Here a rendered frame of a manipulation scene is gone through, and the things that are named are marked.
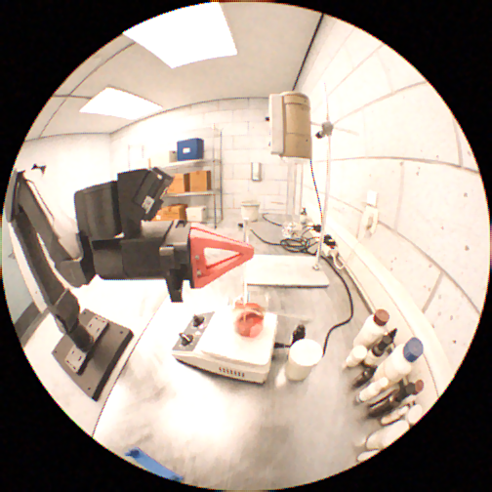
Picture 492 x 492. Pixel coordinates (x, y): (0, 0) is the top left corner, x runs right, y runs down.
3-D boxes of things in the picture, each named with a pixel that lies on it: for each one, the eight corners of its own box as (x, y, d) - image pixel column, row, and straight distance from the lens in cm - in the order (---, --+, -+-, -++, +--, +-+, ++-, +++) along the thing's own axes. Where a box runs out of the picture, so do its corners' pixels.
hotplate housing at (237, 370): (172, 358, 41) (159, 338, 35) (196, 320, 47) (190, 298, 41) (275, 387, 36) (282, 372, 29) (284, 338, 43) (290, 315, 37)
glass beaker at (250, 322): (226, 339, 32) (223, 305, 25) (234, 313, 36) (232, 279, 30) (267, 344, 31) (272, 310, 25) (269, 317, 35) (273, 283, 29)
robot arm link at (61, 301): (84, 310, 45) (31, 177, 46) (73, 331, 42) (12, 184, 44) (73, 312, 50) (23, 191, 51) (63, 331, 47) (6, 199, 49)
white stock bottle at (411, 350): (387, 363, 48) (417, 328, 40) (394, 385, 47) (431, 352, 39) (365, 373, 44) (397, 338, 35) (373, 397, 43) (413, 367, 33)
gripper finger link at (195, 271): (245, 215, 25) (179, 218, 25) (261, 232, 18) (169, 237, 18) (244, 258, 27) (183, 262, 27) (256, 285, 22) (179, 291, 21)
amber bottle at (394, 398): (380, 419, 43) (416, 399, 35) (364, 416, 41) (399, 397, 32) (387, 402, 45) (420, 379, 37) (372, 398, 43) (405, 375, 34)
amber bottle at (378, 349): (366, 353, 47) (385, 330, 41) (375, 361, 47) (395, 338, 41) (358, 362, 44) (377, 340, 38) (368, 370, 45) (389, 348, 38)
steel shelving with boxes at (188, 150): (141, 256, 319) (127, 143, 301) (152, 246, 348) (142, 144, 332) (219, 262, 254) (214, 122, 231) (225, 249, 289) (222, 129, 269)
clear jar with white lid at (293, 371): (308, 384, 38) (321, 367, 31) (279, 380, 37) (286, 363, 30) (311, 360, 41) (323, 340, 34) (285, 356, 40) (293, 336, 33)
